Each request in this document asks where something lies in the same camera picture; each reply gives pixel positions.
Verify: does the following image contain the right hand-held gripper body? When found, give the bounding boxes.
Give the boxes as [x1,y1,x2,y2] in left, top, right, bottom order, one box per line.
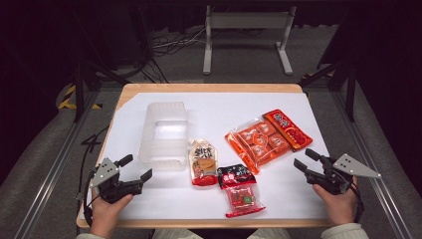
[304,152,382,196]

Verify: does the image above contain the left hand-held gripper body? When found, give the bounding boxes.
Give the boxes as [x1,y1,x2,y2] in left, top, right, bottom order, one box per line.
[89,156,144,205]

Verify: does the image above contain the clear plastic container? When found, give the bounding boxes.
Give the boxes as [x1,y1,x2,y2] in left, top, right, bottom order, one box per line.
[137,101,190,172]

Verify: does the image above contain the large orange snack packet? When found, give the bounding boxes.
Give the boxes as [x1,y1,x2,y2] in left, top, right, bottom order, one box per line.
[224,109,314,175]

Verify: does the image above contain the red and black snack packet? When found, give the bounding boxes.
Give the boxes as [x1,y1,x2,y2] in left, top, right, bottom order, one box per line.
[216,163,267,219]

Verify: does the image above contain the person's left hand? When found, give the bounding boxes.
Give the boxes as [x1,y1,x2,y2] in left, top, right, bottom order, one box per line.
[90,192,134,231]

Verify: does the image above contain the person's right hand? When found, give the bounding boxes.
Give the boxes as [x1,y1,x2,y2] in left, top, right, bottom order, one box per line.
[312,175,360,227]

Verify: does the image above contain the beige and red snack pouch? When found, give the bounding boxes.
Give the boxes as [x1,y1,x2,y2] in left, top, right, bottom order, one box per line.
[188,137,219,187]

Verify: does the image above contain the black tripod stand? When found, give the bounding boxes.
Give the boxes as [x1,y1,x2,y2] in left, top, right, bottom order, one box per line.
[298,59,358,122]
[71,6,132,123]

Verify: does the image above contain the white table mat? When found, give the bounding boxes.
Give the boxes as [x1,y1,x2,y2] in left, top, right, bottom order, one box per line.
[87,92,331,221]

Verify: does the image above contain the left hand-held gripper cable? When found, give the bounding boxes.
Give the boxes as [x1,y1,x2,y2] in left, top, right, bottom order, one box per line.
[75,124,112,231]

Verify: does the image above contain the hand-held gripper cable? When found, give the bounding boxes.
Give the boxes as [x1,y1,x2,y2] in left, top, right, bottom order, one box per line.
[75,124,112,231]
[347,182,365,224]

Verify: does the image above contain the right hand-held gripper cable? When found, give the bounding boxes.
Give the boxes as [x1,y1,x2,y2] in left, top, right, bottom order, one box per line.
[347,182,365,224]

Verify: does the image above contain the aluminium rail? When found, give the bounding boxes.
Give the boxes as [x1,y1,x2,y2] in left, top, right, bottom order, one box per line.
[331,89,415,239]
[13,89,102,239]

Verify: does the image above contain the bundle of floor cables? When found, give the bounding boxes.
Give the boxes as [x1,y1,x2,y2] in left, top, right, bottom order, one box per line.
[150,28,207,58]

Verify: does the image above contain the white metal stand frame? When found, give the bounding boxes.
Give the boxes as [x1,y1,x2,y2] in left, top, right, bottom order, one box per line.
[202,4,298,76]

